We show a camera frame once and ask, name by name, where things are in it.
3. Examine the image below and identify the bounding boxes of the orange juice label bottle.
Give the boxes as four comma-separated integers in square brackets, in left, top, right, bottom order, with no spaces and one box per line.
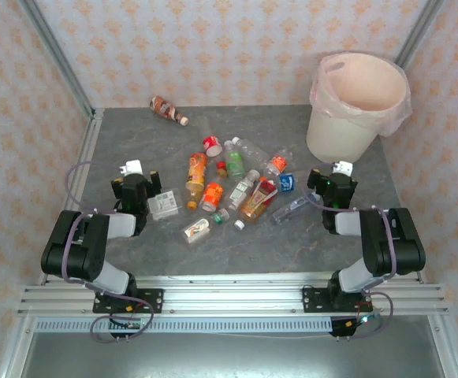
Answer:
[184,152,209,210]

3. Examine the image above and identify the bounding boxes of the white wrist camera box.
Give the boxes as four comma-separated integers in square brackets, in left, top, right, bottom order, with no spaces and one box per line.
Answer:
[120,159,143,177]
[330,160,355,177]

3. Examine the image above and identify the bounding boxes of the aluminium frame post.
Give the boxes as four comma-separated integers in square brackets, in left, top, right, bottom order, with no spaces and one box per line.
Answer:
[17,0,95,119]
[393,0,446,68]

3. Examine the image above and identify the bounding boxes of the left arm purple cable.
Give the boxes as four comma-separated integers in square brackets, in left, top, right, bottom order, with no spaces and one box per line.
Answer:
[61,160,155,344]

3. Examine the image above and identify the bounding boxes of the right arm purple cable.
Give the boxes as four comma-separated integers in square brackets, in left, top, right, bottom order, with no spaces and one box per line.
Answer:
[300,184,396,342]

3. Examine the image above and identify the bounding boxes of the brown Nescafe coffee bottle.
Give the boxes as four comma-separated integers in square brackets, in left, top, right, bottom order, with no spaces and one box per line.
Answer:
[149,94,190,127]

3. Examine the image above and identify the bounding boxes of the green label clear bottle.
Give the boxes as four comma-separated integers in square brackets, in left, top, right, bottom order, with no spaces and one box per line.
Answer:
[222,140,248,182]

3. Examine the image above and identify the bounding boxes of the amber tea bottle red label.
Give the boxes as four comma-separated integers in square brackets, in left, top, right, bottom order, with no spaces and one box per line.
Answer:
[233,176,277,232]

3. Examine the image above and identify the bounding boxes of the white plastic bin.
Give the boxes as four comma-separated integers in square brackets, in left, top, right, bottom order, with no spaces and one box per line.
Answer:
[305,52,409,165]

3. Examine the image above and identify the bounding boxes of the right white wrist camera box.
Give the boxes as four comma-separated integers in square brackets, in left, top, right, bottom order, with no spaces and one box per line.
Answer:
[330,160,355,177]

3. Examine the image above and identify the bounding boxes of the orange label red cap bottle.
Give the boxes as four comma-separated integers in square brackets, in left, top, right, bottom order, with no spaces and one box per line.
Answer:
[199,161,229,213]

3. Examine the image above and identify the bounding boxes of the aluminium frame leg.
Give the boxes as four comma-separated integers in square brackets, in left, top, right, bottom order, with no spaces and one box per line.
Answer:
[0,314,36,378]
[427,314,458,378]

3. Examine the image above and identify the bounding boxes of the pink plastic bin liner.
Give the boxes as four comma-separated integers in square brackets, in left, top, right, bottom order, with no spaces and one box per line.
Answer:
[309,50,413,138]

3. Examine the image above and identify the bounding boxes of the clear crushed water bottle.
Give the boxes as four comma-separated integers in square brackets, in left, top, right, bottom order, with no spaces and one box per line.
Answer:
[270,191,322,226]

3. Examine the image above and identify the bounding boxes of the red label cola bottle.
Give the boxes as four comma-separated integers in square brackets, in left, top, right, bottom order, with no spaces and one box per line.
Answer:
[197,120,224,158]

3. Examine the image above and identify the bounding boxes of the small bottle with green cap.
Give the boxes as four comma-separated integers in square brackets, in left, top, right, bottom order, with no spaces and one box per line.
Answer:
[180,207,230,246]

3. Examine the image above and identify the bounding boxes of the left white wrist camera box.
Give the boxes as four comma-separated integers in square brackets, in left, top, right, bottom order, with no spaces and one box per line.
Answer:
[120,159,143,177]

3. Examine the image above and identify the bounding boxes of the slotted grey cable tray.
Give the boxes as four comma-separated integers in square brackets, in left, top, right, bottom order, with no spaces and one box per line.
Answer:
[34,317,334,335]

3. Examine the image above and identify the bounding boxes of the aluminium side rail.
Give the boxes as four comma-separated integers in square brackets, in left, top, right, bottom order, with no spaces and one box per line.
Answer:
[35,108,106,287]

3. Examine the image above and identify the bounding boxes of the clear bottle with orange top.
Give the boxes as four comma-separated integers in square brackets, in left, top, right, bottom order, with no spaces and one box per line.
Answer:
[263,148,295,180]

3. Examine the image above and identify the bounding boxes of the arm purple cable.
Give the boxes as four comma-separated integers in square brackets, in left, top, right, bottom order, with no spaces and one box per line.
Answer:
[300,184,396,342]
[61,160,155,344]

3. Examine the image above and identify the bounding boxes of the square clear bottle white label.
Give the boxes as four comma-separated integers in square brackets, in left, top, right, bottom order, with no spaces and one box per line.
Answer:
[147,187,184,221]

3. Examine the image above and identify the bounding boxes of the clear bottle with white cap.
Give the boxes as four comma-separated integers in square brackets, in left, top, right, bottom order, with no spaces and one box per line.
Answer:
[231,136,272,166]

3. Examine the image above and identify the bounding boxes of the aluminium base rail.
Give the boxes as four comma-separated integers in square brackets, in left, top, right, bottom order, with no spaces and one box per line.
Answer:
[17,273,449,316]

